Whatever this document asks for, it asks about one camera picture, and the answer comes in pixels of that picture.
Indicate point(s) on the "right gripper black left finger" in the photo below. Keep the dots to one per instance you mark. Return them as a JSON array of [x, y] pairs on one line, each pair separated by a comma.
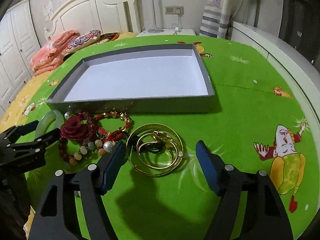
[[56, 216]]

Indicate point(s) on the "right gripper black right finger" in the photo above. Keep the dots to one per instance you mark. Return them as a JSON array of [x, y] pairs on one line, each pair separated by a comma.
[[249, 206]]

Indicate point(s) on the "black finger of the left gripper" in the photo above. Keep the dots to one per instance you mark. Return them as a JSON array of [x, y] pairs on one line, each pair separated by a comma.
[[13, 133], [39, 145]]

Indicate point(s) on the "pale green jade bangle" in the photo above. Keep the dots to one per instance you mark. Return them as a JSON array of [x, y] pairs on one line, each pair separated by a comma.
[[54, 118]]

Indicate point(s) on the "large gold bangle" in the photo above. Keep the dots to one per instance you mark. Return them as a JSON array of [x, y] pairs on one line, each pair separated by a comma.
[[155, 150]]

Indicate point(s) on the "red rose flower brooch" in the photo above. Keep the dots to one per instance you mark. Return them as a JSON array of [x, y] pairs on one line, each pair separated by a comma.
[[73, 129]]

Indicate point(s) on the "small white pearl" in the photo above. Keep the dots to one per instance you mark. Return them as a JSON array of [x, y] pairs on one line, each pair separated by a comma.
[[67, 115]]

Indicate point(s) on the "folded pink blanket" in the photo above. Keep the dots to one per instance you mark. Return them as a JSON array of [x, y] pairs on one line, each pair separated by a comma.
[[51, 55]]

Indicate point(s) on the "green cartoon tablecloth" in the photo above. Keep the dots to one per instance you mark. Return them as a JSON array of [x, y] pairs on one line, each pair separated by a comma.
[[251, 100]]

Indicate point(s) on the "white wardrobe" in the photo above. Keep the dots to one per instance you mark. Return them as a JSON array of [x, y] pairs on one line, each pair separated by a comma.
[[19, 43]]

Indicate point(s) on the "grey shallow tray box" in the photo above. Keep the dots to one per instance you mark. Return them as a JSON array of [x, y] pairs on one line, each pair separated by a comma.
[[165, 78]]

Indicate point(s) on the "patterned pillow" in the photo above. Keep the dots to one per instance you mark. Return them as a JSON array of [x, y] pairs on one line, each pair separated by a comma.
[[83, 41]]

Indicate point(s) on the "orange black folded cloth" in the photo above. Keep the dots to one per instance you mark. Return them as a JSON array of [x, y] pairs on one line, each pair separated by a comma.
[[107, 37]]

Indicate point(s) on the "white bed headboard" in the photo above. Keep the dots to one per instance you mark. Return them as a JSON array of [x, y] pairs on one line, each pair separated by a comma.
[[108, 16]]

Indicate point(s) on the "white nightstand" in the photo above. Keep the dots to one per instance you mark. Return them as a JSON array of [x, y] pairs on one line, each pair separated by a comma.
[[169, 32]]

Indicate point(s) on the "white desk lamp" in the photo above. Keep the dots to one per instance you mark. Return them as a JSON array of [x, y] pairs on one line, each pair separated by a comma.
[[154, 29]]

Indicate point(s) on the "striped boat curtain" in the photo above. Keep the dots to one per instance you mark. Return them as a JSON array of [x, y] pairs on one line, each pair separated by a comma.
[[217, 16]]

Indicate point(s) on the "white charger with cable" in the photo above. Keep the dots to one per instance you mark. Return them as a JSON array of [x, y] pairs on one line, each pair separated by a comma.
[[176, 27]]

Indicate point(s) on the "grey wall socket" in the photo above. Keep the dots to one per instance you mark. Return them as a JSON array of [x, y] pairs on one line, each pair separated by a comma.
[[174, 10]]

